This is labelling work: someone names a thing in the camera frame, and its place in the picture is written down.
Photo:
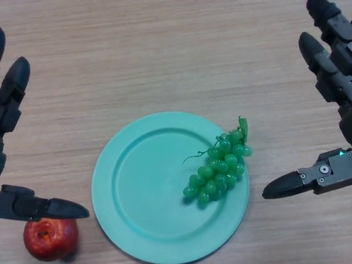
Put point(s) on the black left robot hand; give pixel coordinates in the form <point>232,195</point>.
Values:
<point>16,88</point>

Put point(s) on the green grape bunch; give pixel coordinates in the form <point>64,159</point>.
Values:
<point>220,170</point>

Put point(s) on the red apple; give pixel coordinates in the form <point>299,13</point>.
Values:
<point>49,240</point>

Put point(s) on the turquoise round plate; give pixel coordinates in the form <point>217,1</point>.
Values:
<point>151,192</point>

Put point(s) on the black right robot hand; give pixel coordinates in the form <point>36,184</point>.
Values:
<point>338,68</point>

